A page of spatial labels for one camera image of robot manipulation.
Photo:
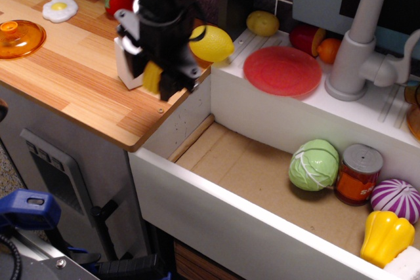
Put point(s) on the red toy plate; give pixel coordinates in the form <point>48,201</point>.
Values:
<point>282,71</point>

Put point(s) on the orange transparent pot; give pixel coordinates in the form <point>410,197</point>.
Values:
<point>411,96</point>

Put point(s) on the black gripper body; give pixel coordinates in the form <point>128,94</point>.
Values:
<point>165,41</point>

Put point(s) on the yellow toy corn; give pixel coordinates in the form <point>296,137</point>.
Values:
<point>151,77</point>

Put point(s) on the green toy cabbage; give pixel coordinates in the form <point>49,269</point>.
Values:
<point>314,166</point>

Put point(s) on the blue clamp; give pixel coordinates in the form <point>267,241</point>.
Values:
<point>29,210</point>

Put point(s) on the yellow toy lemon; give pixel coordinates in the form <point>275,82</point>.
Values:
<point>211,43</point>

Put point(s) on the yellow toy bell pepper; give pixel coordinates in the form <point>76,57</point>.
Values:
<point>386,236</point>

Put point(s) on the orange toy soup can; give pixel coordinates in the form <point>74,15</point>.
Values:
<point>358,173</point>

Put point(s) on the toy fried egg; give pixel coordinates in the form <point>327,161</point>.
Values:
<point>58,11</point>

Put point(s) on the red toy strawberry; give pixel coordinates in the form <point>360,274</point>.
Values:
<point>112,6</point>

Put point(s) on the yellow toy potato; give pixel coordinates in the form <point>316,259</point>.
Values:
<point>262,23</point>

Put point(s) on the white salt shaker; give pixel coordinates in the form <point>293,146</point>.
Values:
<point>125,62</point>

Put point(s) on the toy orange fruit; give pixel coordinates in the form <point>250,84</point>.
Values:
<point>328,50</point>

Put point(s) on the grey toy oven door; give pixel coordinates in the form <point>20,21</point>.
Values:
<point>60,173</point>

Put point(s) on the orange transparent pot lid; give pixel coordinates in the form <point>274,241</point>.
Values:
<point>20,38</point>

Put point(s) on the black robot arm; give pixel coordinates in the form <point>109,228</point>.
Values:
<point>158,32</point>

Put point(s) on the purple striped toy onion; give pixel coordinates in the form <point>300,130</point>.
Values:
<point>397,196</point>

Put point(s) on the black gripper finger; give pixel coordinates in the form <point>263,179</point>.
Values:
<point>136,60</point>
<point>169,84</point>

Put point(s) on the red toy apple half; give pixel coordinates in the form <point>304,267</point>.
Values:
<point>307,38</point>

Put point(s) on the grey toy faucet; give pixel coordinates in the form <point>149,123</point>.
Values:
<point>357,62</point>

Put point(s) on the white sponge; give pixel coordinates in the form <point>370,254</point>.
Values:
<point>405,265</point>

